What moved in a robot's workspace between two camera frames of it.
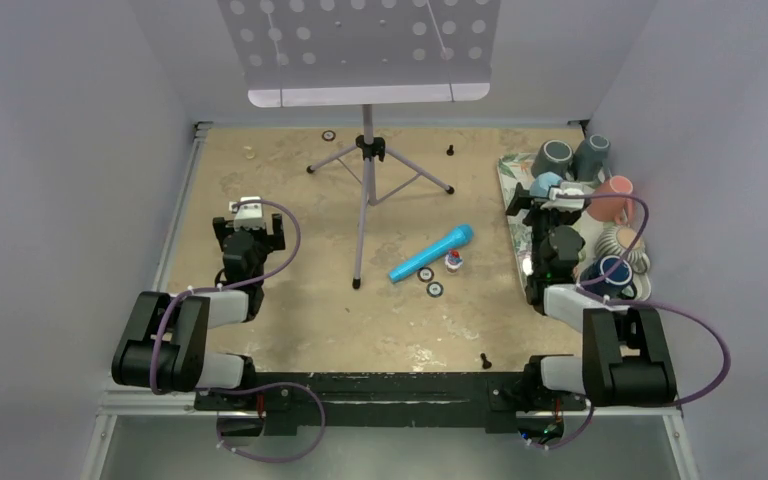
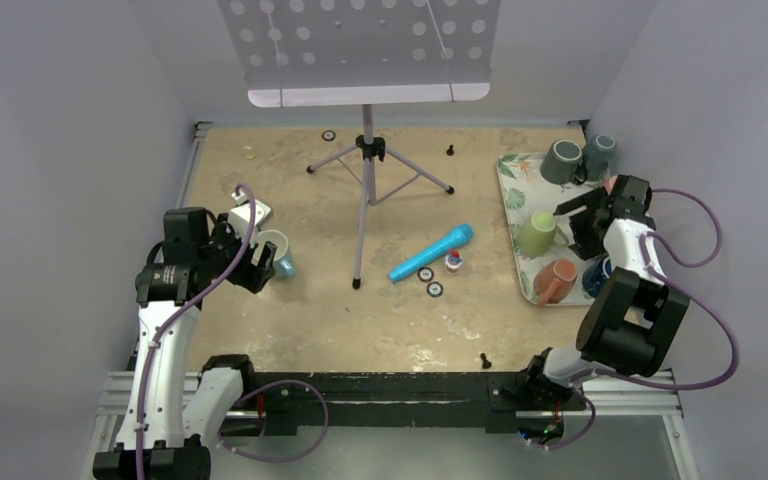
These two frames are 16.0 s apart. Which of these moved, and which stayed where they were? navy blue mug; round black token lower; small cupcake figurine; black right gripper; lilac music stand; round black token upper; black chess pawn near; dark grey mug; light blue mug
Moved: light blue mug; dark grey mug; black right gripper
Stayed: round black token upper; black chess pawn near; small cupcake figurine; navy blue mug; lilac music stand; round black token lower
